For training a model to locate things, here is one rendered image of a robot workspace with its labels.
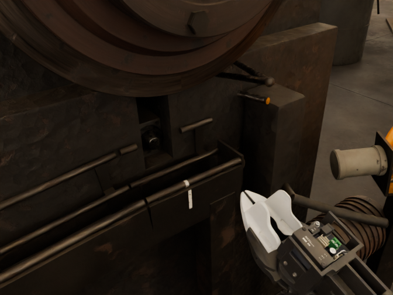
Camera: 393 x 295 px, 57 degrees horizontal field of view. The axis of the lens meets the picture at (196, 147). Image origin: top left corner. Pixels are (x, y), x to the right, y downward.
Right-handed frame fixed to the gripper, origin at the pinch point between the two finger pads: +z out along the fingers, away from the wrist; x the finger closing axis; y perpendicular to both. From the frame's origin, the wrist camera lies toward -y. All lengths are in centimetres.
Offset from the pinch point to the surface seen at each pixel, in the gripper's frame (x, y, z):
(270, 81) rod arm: -6.1, 13.5, 8.0
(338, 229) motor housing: -26.5, -20.9, -5.9
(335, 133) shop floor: -140, -96, 52
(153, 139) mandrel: 2.1, -7.6, 22.4
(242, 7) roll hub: -1.7, 22.5, 11.8
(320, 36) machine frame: -39.9, 3.5, 24.7
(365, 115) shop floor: -173, -97, 55
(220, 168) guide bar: -5.1, -7.6, 11.1
